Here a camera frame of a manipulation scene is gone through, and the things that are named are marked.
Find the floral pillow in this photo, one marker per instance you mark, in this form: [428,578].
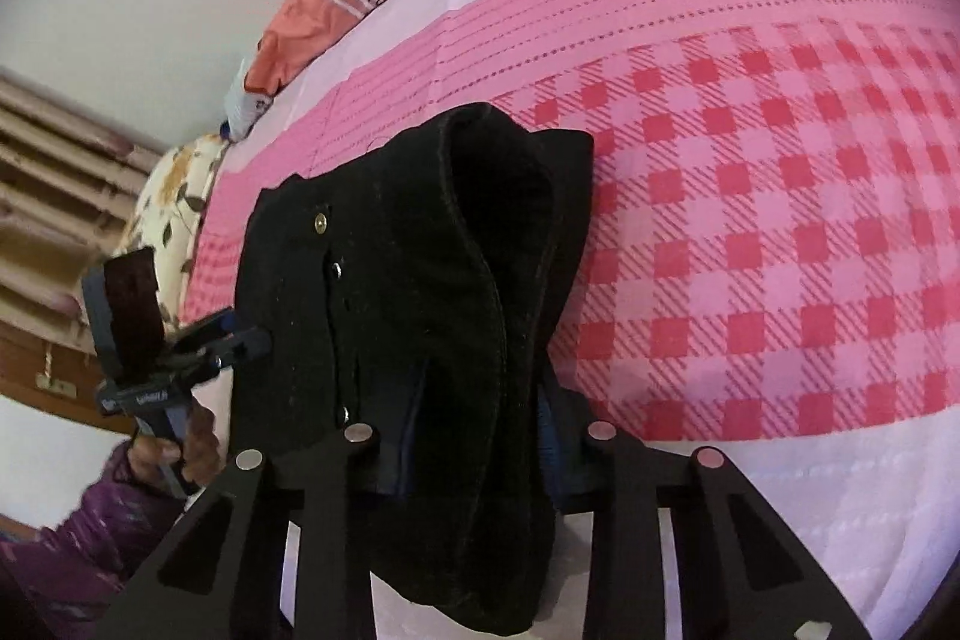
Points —
[172,190]

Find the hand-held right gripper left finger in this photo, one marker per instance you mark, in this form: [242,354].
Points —
[391,460]

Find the black pants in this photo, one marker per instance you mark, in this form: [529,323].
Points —
[420,250]

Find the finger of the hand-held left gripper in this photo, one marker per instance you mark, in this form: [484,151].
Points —
[214,323]
[247,344]

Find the brown wooden bed frame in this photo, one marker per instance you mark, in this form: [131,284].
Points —
[30,362]

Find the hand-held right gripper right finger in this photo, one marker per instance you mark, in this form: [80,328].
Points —
[551,460]

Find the person's left hand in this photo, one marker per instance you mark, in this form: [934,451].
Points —
[202,449]

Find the pink checked bed sheet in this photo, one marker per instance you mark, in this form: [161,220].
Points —
[750,197]

